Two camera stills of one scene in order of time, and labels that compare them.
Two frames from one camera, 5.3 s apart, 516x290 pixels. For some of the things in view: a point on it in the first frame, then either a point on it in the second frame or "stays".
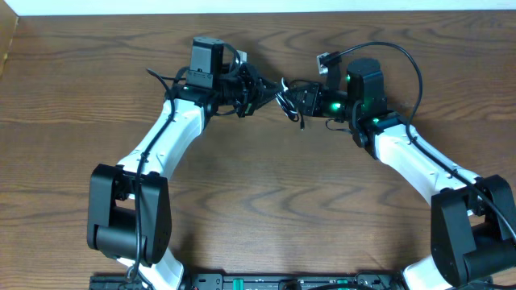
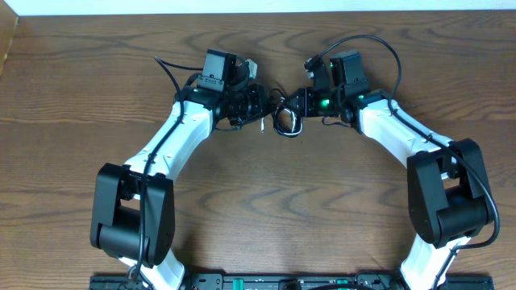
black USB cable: (295, 117) -> (299, 125)
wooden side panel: (8, 23) stays
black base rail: (351, 281) stays
